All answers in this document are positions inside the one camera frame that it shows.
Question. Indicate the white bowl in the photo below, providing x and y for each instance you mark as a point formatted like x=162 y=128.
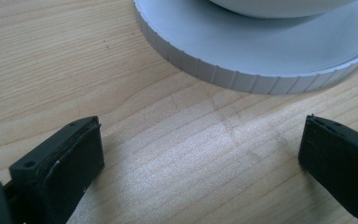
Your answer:
x=279 y=7

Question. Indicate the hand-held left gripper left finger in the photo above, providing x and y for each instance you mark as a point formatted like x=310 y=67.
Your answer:
x=59 y=174

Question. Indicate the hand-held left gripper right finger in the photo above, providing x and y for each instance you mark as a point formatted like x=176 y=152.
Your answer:
x=341 y=161

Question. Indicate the white round ribbed tray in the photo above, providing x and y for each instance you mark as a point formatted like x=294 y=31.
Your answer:
x=261 y=53

